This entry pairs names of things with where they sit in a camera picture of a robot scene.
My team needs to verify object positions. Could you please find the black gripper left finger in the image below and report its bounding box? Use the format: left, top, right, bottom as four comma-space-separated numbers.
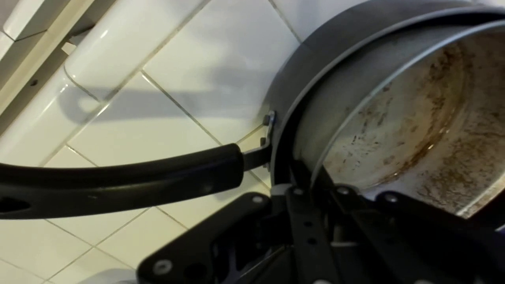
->
137, 182, 343, 284

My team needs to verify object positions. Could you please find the black pot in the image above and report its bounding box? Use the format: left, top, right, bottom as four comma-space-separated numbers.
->
0, 0, 505, 220

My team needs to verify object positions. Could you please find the silver pot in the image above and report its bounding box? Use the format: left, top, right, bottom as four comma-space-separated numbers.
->
290, 20, 505, 219

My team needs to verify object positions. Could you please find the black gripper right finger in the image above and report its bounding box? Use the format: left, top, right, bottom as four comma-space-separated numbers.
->
329, 182, 505, 284

